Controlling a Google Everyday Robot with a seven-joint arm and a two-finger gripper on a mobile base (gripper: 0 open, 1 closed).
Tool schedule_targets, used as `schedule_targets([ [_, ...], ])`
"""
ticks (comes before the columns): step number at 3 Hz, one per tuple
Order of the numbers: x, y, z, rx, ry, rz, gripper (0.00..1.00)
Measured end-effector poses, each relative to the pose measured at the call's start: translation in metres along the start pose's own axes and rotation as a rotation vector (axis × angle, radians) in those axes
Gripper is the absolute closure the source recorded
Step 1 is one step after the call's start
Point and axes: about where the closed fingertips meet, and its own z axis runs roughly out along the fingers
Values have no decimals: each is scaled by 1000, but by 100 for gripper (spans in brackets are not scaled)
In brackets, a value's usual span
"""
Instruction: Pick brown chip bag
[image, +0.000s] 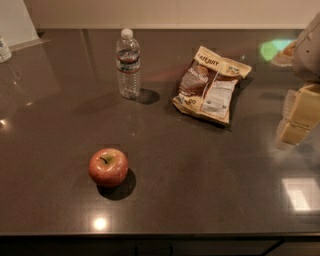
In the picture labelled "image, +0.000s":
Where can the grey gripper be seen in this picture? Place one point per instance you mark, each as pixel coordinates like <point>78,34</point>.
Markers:
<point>307,53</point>

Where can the brown chip bag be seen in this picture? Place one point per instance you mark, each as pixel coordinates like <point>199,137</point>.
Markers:
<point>206,88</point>

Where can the clear plastic water bottle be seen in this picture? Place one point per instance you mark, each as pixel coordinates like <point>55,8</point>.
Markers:
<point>128,64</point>

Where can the red apple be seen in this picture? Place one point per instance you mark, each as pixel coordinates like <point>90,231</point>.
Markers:
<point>108,167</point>

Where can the white slanted board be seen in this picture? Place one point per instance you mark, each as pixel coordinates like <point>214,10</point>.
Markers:
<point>16,26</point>

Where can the white container with label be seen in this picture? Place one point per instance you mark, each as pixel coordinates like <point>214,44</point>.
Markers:
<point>5,52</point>

